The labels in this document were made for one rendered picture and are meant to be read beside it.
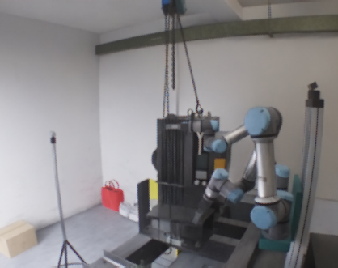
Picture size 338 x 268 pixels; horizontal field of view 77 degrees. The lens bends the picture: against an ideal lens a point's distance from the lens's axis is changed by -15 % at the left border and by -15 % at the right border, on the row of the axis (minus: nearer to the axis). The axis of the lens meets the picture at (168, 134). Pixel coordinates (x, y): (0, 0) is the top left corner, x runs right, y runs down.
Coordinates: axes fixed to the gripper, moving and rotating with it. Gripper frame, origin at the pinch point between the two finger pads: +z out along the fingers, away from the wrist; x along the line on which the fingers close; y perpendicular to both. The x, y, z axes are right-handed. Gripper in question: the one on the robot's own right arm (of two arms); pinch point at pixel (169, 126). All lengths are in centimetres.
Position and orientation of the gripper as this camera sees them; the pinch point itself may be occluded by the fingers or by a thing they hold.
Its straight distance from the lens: 160.4
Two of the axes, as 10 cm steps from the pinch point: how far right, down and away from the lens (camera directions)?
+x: 2.4, -1.0, 9.6
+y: 0.2, 10.0, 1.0
